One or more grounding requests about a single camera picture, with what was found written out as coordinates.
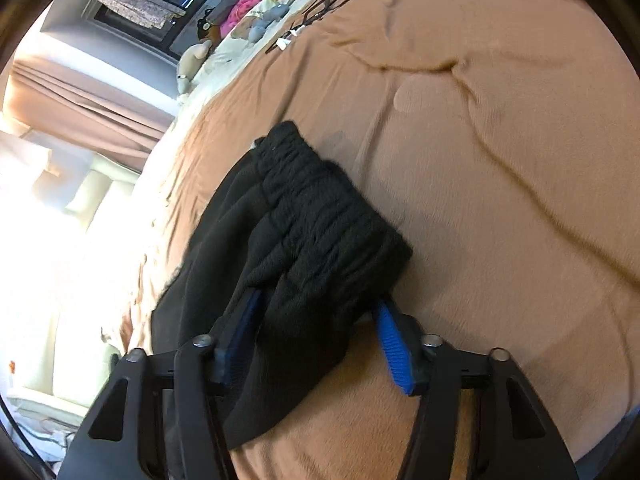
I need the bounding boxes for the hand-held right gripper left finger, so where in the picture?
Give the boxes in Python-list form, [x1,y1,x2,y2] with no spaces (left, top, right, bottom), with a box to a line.
[57,287,266,480]

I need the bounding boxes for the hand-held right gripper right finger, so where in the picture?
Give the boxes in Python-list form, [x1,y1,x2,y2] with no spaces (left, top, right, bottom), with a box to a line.
[372,300,581,480]

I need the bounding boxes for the black pants with white print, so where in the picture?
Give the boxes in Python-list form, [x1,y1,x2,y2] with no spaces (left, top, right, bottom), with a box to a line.
[150,120,415,453]

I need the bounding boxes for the orange duvet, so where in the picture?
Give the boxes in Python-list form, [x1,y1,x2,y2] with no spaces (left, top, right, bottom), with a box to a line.
[115,0,640,480]

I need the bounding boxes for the cream padded headboard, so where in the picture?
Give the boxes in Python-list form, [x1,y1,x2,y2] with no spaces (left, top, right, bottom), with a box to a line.
[0,132,146,411]

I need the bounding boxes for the pink curtain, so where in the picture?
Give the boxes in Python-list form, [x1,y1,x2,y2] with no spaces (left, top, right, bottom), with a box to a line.
[0,57,176,171]

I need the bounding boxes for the white grey plush toy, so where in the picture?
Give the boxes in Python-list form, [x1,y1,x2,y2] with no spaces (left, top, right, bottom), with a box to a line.
[175,42,213,96]

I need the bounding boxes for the black brown plush toy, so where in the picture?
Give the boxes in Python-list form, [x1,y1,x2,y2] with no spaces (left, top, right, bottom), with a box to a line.
[196,20,223,46]

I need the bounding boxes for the blue grey plush toy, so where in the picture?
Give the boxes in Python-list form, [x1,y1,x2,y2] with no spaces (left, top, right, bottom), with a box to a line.
[247,4,291,41]

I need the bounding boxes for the pink cloth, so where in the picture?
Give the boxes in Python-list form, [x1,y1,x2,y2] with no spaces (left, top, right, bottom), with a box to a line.
[220,0,266,33]

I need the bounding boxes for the floral hanging garment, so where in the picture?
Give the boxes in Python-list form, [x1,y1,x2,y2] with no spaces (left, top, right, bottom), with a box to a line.
[97,0,188,30]

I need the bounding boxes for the black cable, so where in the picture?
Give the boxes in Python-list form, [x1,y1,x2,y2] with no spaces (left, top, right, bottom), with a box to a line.
[265,0,383,56]

